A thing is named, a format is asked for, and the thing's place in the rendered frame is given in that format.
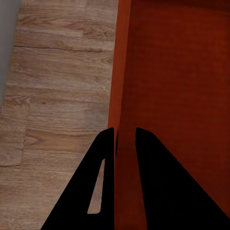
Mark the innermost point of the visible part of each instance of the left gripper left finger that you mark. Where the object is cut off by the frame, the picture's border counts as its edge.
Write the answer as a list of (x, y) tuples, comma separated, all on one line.
[(70, 212)]

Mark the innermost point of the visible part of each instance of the storage box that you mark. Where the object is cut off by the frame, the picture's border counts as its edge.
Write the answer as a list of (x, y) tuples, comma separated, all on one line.
[(171, 76)]

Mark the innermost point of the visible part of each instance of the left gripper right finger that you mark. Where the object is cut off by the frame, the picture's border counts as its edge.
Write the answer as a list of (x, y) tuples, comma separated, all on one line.
[(173, 200)]

